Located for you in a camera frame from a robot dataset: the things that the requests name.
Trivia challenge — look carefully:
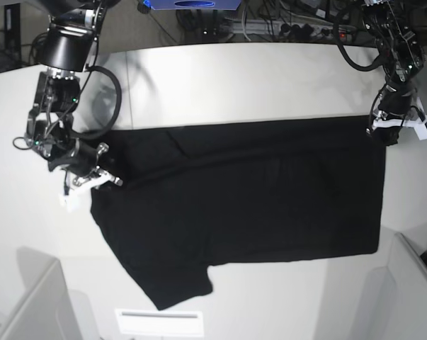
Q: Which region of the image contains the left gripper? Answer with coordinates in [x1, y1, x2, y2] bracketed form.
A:
[368, 83, 415, 147]

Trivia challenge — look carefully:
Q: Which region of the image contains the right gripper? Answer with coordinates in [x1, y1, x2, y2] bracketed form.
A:
[48, 140, 123, 188]

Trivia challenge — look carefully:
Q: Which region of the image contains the black T-shirt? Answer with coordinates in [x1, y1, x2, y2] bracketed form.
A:
[91, 116, 386, 310]

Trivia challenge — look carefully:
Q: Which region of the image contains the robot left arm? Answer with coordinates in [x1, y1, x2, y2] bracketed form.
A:
[332, 1, 425, 146]

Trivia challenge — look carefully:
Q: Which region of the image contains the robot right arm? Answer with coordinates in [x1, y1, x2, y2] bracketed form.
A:
[22, 1, 123, 193]

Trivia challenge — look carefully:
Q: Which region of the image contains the white left partition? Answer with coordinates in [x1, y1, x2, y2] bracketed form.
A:
[0, 248, 101, 339]

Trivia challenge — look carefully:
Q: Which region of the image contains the white partition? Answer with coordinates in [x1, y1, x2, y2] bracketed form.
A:
[0, 248, 101, 339]
[349, 233, 427, 340]

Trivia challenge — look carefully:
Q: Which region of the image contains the white slotted plate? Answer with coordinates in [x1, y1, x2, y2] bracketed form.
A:
[115, 309, 205, 337]

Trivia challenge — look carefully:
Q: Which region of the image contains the white power strip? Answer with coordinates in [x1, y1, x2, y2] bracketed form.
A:
[227, 19, 355, 38]

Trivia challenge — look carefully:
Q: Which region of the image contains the white right partition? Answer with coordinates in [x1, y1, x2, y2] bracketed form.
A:
[349, 233, 427, 340]

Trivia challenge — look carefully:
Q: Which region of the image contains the blue box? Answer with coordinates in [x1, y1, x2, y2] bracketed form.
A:
[143, 0, 241, 11]

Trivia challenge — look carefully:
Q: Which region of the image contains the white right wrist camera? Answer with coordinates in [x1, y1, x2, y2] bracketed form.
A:
[59, 176, 109, 213]

